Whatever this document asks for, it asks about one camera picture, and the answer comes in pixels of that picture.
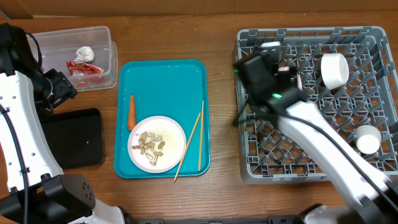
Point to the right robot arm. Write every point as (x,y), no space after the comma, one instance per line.
(273,95)

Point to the peanuts pile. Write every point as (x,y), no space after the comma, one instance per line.
(150,145)

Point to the black tray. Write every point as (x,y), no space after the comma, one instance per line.
(75,138)

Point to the pink bowl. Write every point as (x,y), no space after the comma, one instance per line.
(299,82)

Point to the grey dishwasher rack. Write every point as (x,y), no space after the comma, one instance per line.
(266,156)

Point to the white bowl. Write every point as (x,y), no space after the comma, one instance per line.
(334,70)

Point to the orange carrot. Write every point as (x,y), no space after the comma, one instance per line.
(131,118)

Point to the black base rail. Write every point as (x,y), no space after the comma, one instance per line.
(273,219)

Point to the clear plastic bin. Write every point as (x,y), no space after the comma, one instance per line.
(59,47)

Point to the white round plate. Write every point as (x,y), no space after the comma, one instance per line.
(156,122)

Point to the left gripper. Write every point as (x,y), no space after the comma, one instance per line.
(64,89)

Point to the foil ball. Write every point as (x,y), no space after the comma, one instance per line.
(84,54)

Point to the red snack wrapper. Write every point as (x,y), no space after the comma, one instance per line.
(81,69)

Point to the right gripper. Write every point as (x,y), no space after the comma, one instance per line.
(290,74)

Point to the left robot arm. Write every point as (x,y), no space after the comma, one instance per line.
(39,191)

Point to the small white cup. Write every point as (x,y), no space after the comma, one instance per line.
(368,139)

